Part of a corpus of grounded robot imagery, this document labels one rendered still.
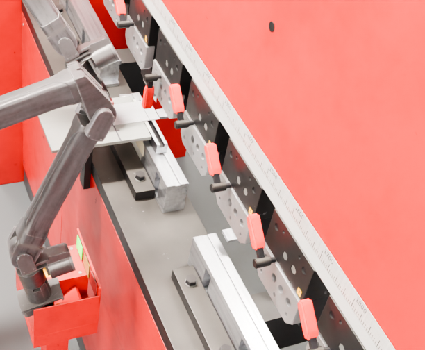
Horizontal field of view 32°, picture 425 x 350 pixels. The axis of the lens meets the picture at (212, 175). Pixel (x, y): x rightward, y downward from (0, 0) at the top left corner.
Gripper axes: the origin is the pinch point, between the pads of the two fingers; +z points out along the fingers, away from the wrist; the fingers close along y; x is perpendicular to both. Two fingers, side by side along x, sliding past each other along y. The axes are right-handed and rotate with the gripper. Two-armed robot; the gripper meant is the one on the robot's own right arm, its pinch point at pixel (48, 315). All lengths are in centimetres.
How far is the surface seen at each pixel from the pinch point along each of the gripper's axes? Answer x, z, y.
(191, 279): -14.0, -12.5, 33.7
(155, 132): 30, -20, 41
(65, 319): -4.7, -2.4, 3.7
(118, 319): 5.0, 18.3, 16.3
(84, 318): -4.6, -0.1, 8.0
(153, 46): 31, -46, 44
